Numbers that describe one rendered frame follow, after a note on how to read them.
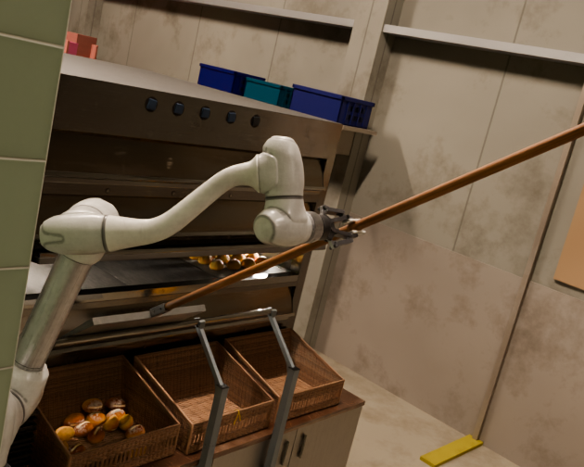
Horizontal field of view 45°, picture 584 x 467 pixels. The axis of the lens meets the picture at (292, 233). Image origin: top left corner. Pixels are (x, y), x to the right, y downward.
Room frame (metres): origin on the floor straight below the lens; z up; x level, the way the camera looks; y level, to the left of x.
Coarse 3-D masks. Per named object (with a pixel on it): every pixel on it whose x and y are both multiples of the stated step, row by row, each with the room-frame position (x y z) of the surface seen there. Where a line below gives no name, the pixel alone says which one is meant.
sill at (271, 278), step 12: (252, 276) 3.76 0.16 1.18; (264, 276) 3.81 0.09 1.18; (276, 276) 3.87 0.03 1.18; (288, 276) 3.95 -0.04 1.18; (96, 288) 2.98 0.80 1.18; (108, 288) 3.02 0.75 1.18; (120, 288) 3.06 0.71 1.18; (132, 288) 3.09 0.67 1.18; (144, 288) 3.13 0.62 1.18; (156, 288) 3.18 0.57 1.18; (168, 288) 3.24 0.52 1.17; (180, 288) 3.30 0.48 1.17; (192, 288) 3.36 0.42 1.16; (24, 300) 2.66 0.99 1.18; (84, 300) 2.88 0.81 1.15; (96, 300) 2.93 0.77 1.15
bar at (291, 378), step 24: (240, 312) 3.13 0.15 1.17; (264, 312) 3.25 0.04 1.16; (72, 336) 2.43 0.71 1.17; (96, 336) 2.50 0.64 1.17; (120, 336) 2.59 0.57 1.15; (288, 360) 3.19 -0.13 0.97; (216, 384) 2.81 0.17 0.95; (288, 384) 3.15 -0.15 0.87; (216, 408) 2.77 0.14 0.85; (288, 408) 3.17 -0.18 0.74; (216, 432) 2.79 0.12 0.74
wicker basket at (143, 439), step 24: (96, 360) 2.96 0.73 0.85; (120, 360) 3.06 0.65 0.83; (48, 384) 2.76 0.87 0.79; (72, 384) 2.85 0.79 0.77; (96, 384) 2.95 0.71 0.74; (120, 384) 3.05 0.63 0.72; (144, 384) 2.96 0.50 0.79; (48, 408) 2.75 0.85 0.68; (144, 408) 2.94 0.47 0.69; (48, 432) 2.47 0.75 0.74; (120, 432) 2.85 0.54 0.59; (168, 432) 2.74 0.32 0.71; (48, 456) 2.45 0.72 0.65; (72, 456) 2.37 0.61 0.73; (96, 456) 2.47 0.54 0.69; (120, 456) 2.56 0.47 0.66; (144, 456) 2.66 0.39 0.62
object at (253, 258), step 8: (208, 256) 3.78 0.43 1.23; (216, 256) 3.93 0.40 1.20; (224, 256) 3.87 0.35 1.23; (232, 256) 3.96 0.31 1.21; (240, 256) 3.97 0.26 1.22; (248, 256) 4.05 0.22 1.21; (256, 256) 4.07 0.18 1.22; (216, 264) 3.70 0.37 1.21; (232, 264) 3.79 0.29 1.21; (240, 264) 3.84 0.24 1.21; (248, 264) 3.90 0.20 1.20
